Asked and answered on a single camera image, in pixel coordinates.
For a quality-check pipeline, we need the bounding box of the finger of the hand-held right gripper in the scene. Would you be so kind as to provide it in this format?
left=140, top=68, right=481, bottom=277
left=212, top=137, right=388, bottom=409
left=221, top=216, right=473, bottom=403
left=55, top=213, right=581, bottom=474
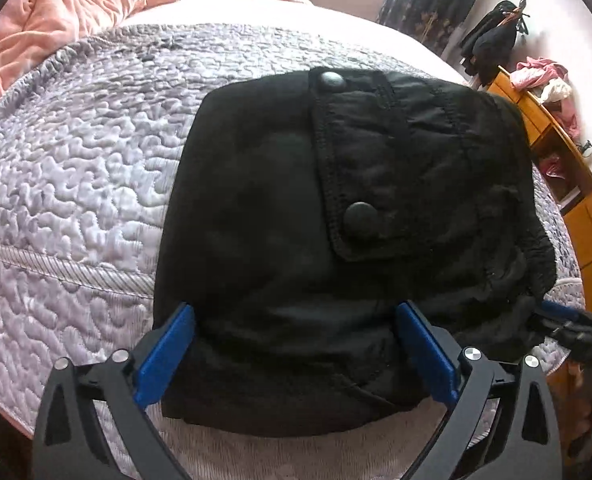
left=526, top=300, right=592, bottom=361

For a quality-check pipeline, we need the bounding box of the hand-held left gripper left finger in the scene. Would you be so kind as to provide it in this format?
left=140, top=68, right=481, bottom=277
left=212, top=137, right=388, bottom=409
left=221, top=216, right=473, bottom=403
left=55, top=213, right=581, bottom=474
left=31, top=302, right=197, bottom=480

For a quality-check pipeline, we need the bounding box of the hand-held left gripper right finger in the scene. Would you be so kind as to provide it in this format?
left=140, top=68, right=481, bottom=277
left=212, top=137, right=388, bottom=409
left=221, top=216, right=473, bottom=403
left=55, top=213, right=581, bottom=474
left=395, top=301, right=563, bottom=480

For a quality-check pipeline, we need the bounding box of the black jacket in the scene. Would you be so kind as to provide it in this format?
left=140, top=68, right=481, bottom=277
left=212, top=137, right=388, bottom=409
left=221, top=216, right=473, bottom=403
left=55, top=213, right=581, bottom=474
left=153, top=66, right=559, bottom=438

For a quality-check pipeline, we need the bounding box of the wooden shelf unit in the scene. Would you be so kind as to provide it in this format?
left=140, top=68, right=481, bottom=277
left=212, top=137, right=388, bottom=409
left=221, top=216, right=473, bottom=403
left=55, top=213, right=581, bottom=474
left=486, top=65, right=592, bottom=318

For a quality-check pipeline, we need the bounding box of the bed with grey quilted cover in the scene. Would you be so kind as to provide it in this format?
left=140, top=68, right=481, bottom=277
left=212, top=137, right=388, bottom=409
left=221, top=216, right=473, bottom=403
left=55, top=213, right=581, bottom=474
left=0, top=0, right=587, bottom=480

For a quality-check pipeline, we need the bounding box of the pile of pink clothes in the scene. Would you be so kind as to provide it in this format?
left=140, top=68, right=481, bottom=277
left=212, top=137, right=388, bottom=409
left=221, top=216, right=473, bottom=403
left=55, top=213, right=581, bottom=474
left=513, top=56, right=582, bottom=136

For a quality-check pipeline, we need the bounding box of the black hanging bag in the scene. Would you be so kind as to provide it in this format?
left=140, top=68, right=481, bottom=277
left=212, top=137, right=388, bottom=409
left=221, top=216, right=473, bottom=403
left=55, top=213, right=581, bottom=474
left=458, top=0, right=532, bottom=86

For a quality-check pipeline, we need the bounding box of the dark patterned curtain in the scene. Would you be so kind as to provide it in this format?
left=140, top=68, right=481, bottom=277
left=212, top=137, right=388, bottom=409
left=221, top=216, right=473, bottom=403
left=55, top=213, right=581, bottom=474
left=378, top=0, right=494, bottom=56

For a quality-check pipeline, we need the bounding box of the pink blanket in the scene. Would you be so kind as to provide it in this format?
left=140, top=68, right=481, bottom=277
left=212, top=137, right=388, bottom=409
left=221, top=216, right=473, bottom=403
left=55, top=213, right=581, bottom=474
left=0, top=0, right=182, bottom=123

